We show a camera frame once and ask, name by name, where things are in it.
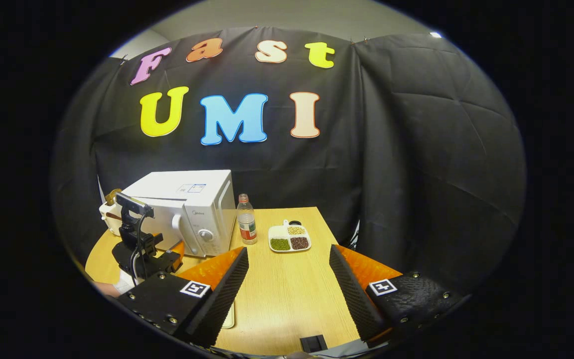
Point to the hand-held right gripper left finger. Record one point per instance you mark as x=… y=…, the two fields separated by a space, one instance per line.
x=219 y=301

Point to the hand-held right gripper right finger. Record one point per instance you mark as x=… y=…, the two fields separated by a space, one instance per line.
x=354 y=299

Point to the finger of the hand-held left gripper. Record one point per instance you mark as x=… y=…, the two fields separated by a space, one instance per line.
x=179 y=251

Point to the white microwave oven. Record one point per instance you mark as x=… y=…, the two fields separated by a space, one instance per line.
x=207 y=199

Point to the cream square plate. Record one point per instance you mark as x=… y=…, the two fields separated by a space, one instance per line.
x=229 y=316

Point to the white toaster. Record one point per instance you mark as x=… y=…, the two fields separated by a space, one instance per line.
x=110 y=219

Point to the small black object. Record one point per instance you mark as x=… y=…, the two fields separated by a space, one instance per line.
x=313 y=343

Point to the brown toast slice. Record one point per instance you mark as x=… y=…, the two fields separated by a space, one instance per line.
x=113 y=196

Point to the clear bottle with red label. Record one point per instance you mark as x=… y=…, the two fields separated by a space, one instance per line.
x=247 y=224

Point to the divided plate with beans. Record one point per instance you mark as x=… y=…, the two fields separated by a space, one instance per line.
x=289 y=238

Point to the black backdrop cloth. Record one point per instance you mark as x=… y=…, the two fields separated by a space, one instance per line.
x=416 y=174

